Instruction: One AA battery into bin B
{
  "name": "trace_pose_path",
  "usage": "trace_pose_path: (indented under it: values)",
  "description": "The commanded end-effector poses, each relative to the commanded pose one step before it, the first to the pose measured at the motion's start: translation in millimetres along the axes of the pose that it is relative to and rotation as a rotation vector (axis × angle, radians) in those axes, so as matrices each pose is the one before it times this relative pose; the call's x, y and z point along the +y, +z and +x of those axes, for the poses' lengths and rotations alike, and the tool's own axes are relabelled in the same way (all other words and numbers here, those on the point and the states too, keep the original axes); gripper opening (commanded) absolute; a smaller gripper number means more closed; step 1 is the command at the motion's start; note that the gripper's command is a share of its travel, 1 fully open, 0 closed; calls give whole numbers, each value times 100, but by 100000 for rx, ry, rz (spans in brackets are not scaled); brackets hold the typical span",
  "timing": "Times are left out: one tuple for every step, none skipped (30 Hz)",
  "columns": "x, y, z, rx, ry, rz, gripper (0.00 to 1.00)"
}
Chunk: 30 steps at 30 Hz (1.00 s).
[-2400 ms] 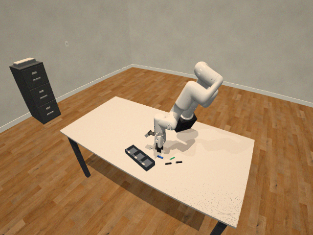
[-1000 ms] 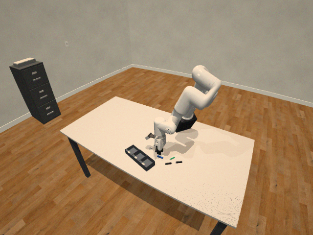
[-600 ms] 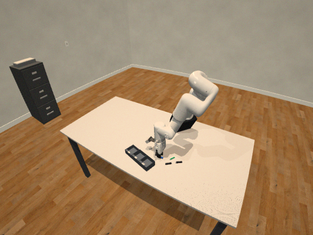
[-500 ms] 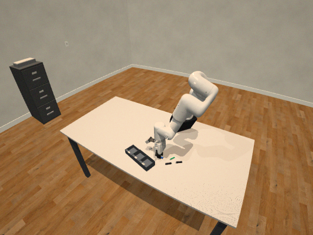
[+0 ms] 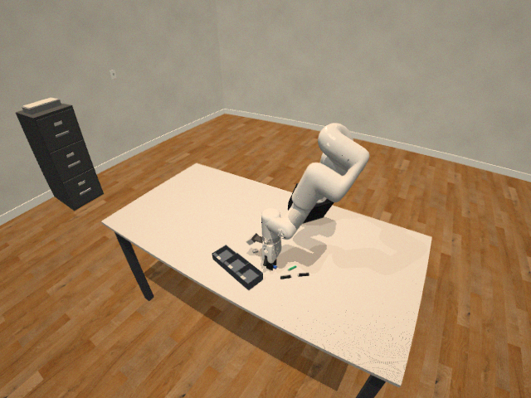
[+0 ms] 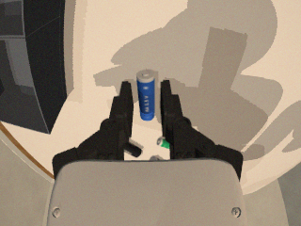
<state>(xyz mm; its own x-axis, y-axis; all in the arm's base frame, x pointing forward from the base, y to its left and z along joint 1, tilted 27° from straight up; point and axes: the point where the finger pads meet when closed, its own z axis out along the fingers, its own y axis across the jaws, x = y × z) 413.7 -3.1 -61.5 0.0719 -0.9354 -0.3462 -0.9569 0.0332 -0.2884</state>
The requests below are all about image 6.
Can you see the blue aa battery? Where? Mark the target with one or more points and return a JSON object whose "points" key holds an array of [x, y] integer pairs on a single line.
{"points": [[146, 94]]}

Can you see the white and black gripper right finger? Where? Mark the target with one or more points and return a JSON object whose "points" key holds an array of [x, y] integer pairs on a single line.
{"points": [[184, 140]]}

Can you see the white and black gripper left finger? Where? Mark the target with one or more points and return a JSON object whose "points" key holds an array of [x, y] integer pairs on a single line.
{"points": [[108, 142]]}

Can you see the dark grey rack of three bins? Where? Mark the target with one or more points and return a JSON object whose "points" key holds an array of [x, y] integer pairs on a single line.
{"points": [[32, 102]]}

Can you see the green battery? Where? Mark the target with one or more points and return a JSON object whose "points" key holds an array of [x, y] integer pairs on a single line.
{"points": [[163, 143]]}

